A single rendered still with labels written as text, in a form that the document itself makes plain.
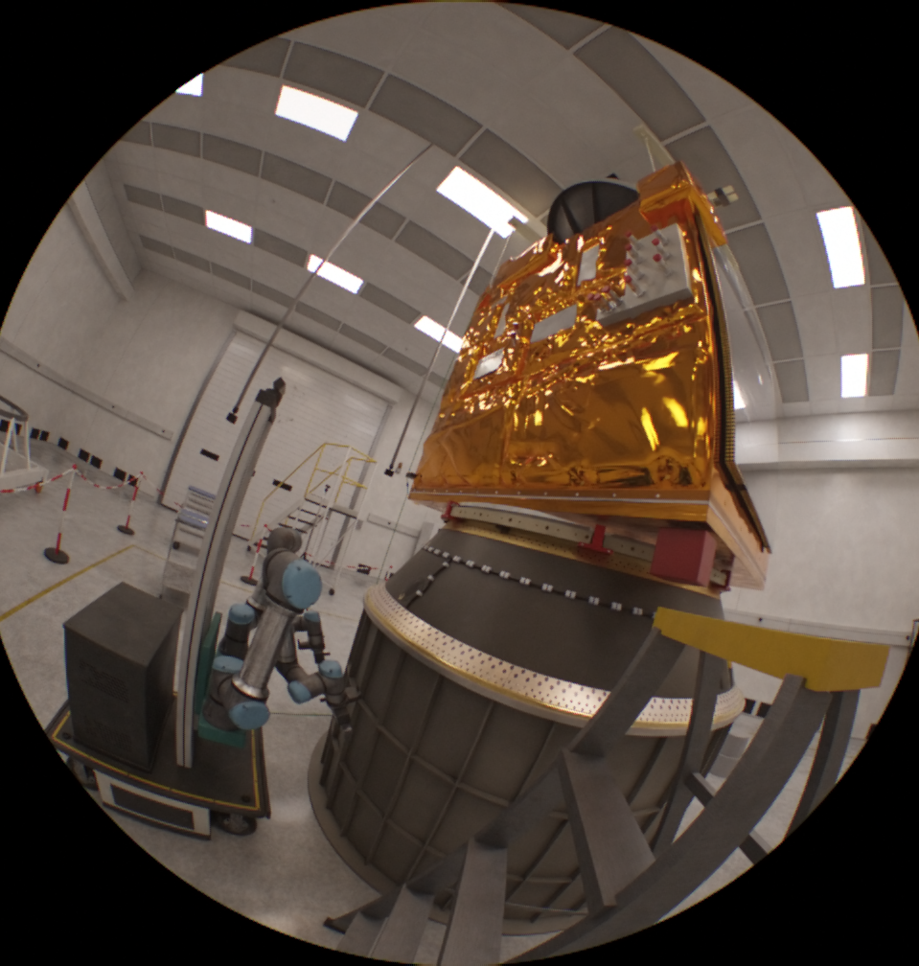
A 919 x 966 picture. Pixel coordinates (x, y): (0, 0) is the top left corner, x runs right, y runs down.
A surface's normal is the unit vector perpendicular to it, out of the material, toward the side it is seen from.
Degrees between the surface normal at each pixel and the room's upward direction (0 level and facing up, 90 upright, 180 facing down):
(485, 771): 90
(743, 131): 180
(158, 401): 90
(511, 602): 62
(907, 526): 90
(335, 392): 90
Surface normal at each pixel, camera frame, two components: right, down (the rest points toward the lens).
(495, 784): -0.33, -0.29
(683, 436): -0.80, -0.32
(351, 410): 0.52, 0.00
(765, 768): -0.12, -0.29
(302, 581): 0.83, 0.02
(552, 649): -0.16, -0.69
